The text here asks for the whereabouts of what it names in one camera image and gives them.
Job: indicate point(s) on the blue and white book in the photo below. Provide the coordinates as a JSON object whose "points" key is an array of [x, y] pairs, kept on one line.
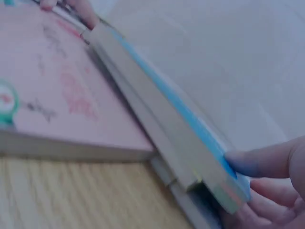
{"points": [[166, 114]]}

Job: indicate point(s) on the grey book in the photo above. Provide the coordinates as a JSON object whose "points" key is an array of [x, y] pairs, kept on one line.
{"points": [[166, 171]]}

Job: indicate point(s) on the person's left hand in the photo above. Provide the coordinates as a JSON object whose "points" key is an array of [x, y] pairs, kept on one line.
{"points": [[82, 12]]}

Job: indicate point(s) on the pink cover book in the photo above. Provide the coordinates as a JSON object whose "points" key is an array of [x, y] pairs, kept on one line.
{"points": [[59, 83]]}

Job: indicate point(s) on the person's right hand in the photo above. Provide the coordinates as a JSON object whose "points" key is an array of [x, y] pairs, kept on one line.
{"points": [[289, 167]]}

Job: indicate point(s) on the person's left fingers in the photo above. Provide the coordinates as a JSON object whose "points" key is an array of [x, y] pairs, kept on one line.
{"points": [[82, 12]]}

